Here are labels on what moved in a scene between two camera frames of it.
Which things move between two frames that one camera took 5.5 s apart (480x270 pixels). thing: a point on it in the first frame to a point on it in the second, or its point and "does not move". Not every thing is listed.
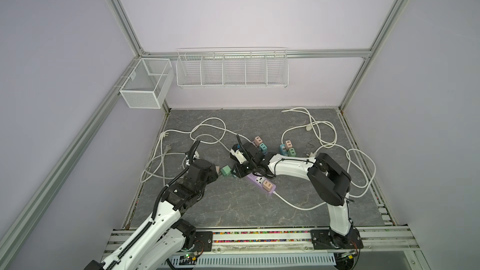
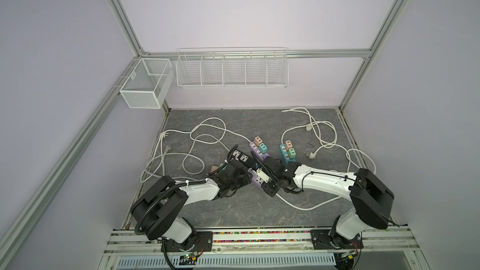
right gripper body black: (245, 168) to (270, 186)
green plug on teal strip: (291, 152) does not move
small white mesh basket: (147, 85) does not move
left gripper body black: (212, 177) to (242, 180)
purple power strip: (262, 182) does not move
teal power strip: (282, 150) does not move
